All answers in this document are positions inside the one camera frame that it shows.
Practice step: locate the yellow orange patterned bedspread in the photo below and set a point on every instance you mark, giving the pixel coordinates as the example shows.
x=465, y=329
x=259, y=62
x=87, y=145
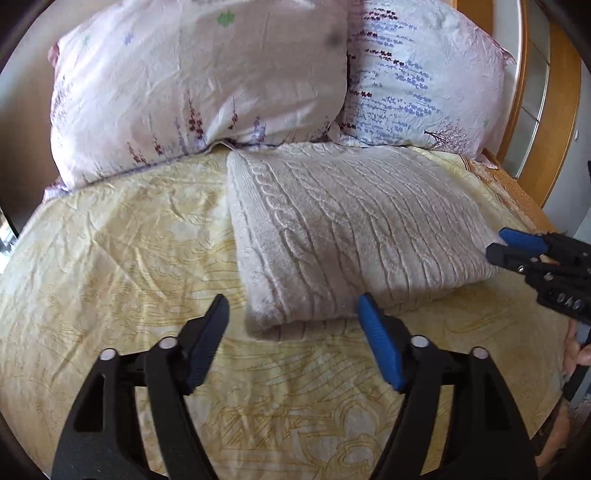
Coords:
x=127, y=262

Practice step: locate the pink floral pillow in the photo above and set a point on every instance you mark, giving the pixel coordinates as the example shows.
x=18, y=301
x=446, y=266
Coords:
x=144, y=82
x=420, y=73

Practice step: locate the pink floral pillow left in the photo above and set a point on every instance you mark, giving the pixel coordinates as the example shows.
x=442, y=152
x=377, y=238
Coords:
x=144, y=82

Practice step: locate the pink floral pillow right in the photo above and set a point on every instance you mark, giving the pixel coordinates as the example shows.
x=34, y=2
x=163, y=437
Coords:
x=420, y=73

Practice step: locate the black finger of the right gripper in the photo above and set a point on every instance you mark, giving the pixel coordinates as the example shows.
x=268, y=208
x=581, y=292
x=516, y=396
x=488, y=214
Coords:
x=533, y=244
x=513, y=258

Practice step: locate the beige cable knit sweater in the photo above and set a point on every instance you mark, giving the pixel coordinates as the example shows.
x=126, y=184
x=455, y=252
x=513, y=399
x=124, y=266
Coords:
x=319, y=225

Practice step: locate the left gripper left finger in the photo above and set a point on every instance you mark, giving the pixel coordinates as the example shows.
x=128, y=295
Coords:
x=101, y=438

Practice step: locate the wooden headboard frame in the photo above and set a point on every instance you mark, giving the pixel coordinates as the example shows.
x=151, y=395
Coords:
x=543, y=94

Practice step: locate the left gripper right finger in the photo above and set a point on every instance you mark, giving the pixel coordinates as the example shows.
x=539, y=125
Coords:
x=486, y=438

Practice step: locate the person's right hand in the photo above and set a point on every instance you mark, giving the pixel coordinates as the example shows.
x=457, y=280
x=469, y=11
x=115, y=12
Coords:
x=574, y=354

